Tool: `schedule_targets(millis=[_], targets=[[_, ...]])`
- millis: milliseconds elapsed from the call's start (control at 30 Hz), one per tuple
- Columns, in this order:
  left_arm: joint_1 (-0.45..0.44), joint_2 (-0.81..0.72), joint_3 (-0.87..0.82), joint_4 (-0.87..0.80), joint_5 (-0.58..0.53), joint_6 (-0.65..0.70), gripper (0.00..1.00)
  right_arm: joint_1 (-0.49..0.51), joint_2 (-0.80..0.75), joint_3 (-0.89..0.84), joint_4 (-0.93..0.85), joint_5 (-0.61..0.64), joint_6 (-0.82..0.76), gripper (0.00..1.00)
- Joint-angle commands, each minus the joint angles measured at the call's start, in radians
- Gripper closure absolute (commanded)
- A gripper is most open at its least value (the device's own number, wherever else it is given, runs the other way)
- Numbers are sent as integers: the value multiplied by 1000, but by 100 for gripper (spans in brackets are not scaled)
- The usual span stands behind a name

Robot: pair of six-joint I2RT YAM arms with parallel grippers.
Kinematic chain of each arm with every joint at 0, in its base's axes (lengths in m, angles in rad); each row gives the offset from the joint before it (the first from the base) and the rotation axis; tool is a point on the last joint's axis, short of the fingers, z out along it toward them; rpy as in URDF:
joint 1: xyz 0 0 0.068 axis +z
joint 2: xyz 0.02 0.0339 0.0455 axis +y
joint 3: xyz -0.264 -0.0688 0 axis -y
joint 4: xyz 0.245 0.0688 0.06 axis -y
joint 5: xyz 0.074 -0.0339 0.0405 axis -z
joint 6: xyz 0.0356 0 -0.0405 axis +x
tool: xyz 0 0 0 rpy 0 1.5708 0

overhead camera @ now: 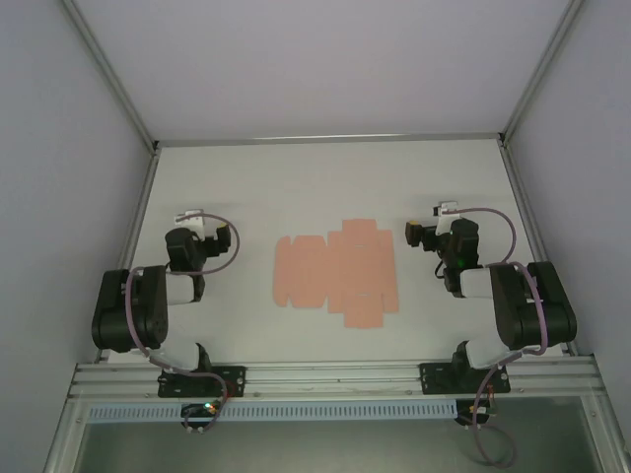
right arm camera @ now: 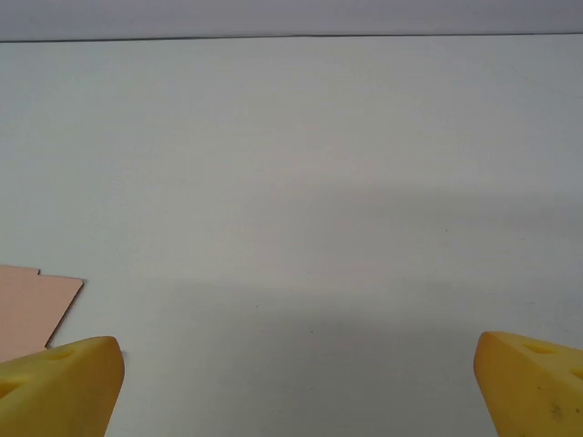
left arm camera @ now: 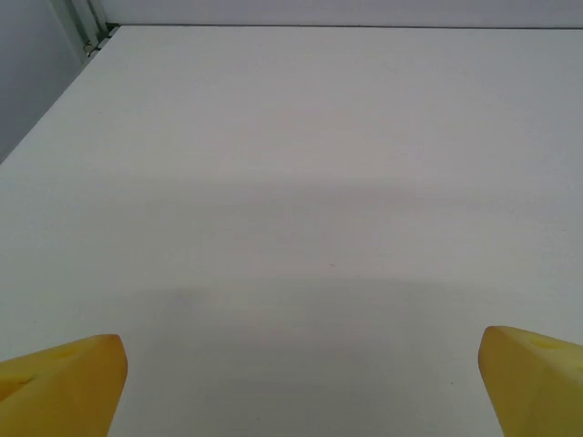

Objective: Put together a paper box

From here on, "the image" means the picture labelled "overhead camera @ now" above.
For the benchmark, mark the pink cardboard box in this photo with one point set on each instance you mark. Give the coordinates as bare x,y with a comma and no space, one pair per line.
335,276

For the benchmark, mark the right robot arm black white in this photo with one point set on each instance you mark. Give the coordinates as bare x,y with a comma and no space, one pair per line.
522,305

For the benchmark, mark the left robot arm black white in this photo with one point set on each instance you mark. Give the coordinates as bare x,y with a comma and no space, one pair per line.
148,305

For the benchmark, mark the circuit board with lit LEDs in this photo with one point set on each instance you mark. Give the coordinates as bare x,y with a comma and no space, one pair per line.
202,409

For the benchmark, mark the grey metal panel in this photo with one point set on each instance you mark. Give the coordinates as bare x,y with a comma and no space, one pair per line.
320,448

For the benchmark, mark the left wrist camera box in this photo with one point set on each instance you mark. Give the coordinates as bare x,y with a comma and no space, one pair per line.
193,221

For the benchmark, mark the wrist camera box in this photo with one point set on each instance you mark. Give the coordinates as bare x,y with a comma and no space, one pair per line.
193,221
447,209

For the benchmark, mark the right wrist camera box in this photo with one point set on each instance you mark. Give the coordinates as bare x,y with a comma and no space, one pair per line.
447,209

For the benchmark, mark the aluminium table side rail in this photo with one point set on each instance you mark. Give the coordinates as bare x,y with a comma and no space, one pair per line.
532,231
134,231

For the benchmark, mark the aluminium frame crossbar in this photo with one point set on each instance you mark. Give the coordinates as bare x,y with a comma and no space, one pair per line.
325,139

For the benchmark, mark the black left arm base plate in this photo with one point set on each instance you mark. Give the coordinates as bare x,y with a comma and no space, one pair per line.
231,382

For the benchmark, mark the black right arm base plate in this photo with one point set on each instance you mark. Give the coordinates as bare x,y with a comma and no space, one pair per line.
436,379

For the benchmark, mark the long aluminium mounting rail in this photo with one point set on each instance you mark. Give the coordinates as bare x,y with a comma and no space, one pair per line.
335,377

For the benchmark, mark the aluminium frame post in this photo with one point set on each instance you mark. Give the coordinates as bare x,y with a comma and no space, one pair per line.
113,84
542,64

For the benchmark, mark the aluminium frame leg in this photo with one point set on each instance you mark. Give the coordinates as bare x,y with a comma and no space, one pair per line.
604,438
64,438

